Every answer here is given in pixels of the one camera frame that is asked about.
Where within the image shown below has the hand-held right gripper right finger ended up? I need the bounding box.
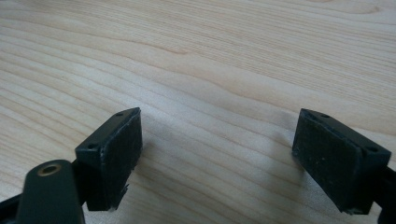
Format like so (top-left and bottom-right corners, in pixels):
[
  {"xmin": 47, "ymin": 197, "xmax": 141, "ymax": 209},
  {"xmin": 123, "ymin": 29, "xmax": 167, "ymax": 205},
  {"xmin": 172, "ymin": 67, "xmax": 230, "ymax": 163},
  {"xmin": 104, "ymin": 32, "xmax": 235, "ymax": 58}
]
[{"xmin": 291, "ymin": 107, "xmax": 393, "ymax": 216}]

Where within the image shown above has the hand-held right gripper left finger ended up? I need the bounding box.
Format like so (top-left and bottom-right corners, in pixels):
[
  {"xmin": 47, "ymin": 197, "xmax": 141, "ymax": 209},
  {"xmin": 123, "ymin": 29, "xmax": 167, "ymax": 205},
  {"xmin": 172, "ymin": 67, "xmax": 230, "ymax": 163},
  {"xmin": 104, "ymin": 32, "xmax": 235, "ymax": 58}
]
[{"xmin": 74, "ymin": 106, "xmax": 144, "ymax": 213}]

